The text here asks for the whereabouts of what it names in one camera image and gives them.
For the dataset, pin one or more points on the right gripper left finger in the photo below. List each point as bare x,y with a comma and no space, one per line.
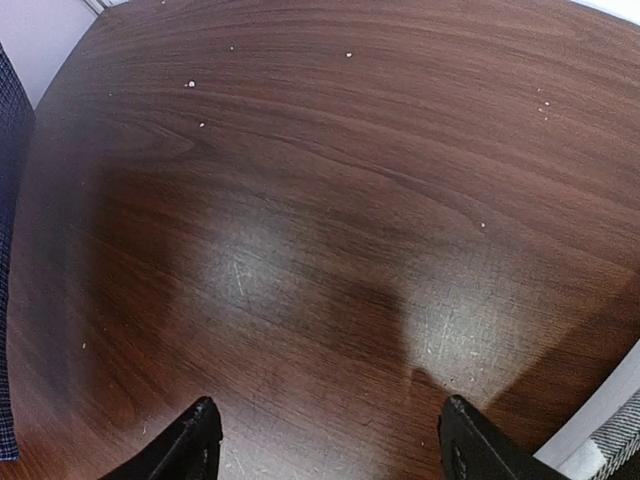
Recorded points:
188,448

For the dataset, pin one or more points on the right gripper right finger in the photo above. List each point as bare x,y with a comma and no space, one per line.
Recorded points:
474,448

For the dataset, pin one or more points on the white plastic basket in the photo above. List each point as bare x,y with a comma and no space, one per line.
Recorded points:
570,451

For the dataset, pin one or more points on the blue checked long sleeve shirt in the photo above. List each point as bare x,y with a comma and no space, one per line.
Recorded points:
17,122

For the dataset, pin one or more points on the black white plaid shirt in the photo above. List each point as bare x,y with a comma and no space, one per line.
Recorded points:
618,438

